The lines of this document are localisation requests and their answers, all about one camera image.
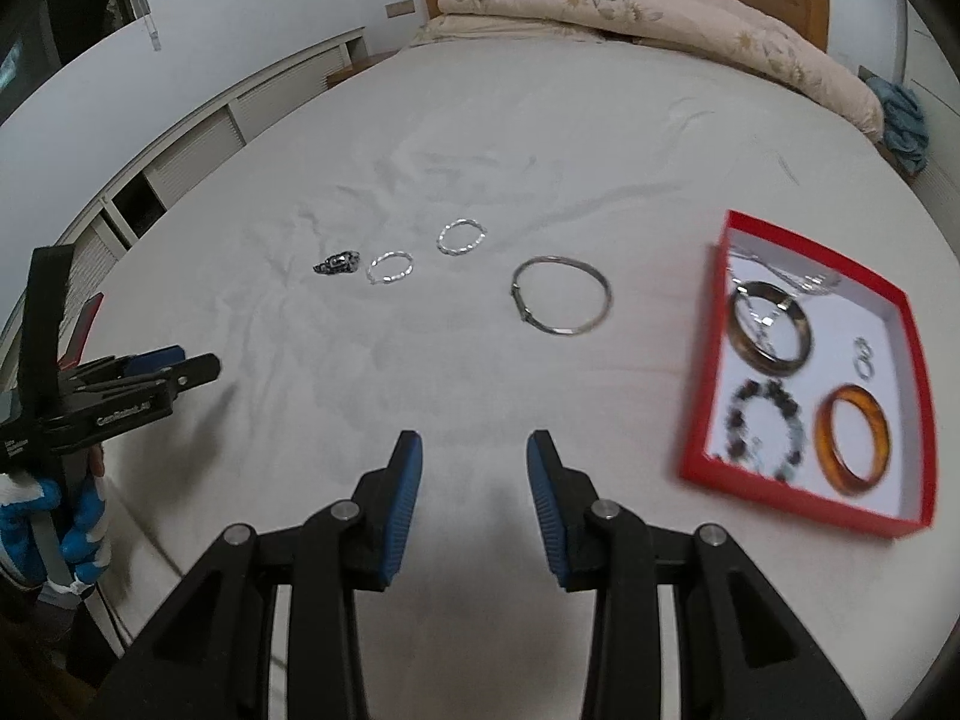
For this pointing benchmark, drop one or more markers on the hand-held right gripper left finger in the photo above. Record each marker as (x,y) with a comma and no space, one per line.
(397,510)

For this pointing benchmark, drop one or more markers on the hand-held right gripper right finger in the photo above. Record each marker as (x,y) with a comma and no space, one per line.
(544,510)

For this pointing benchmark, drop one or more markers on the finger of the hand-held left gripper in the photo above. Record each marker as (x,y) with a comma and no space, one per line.
(199,371)
(154,360)

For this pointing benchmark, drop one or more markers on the red jewelry box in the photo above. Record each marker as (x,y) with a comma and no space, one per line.
(694,420)

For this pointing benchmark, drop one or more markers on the dark green bangle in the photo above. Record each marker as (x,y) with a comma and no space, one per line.
(739,345)

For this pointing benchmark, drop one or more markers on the amber bangle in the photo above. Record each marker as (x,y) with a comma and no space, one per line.
(825,457)

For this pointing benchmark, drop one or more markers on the person's left hand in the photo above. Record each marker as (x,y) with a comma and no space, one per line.
(82,540)

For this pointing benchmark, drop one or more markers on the thin silver bangle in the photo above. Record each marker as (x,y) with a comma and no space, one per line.
(519,300)

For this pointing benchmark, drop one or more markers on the low white slatted cabinet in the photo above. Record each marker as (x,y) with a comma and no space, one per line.
(195,142)

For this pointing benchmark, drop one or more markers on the dark window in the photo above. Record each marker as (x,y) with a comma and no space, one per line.
(60,15)

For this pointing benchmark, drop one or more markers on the beige floral duvet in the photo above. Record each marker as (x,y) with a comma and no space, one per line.
(637,0)

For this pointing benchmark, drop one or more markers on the blue crumpled clothing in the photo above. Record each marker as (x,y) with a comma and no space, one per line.
(900,120)

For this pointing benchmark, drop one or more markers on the white wardrobe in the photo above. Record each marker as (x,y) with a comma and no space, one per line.
(937,90)

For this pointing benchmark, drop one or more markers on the wall socket plate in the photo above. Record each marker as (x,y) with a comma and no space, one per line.
(399,9)

